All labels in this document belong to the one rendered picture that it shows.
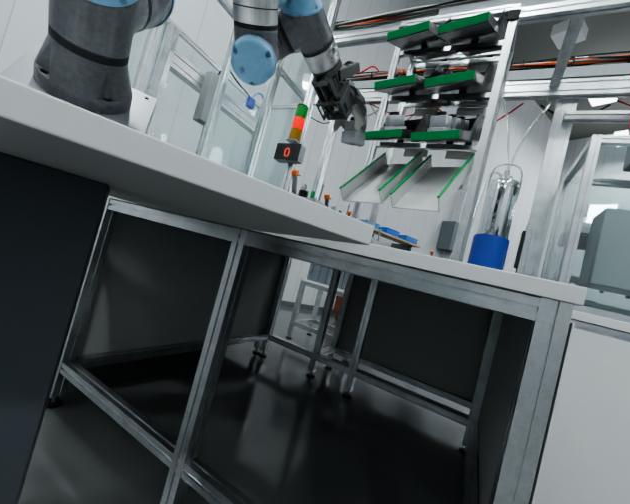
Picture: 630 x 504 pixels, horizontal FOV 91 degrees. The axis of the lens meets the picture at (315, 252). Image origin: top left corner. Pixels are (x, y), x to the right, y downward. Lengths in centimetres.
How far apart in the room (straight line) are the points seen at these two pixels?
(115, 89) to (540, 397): 92
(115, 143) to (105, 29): 39
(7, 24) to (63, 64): 409
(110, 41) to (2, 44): 407
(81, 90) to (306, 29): 43
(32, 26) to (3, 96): 448
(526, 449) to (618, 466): 82
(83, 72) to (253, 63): 29
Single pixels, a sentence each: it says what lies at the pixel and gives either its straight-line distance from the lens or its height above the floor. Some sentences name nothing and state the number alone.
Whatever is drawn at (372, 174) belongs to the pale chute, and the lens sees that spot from 106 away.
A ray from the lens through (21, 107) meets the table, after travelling 34.
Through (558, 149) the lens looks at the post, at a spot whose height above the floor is 172.
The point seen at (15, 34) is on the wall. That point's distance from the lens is 479.
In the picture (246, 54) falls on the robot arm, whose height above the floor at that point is 109.
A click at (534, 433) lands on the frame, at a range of 69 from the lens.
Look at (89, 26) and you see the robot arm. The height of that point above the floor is 106.
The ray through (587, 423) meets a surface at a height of 51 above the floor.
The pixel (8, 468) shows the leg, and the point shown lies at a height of 31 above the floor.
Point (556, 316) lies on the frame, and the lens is 66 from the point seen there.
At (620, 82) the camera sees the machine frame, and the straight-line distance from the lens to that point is 234.
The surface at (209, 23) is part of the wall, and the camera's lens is 517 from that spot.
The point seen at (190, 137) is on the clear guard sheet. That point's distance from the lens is 244.
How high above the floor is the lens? 78
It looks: 2 degrees up
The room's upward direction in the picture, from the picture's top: 15 degrees clockwise
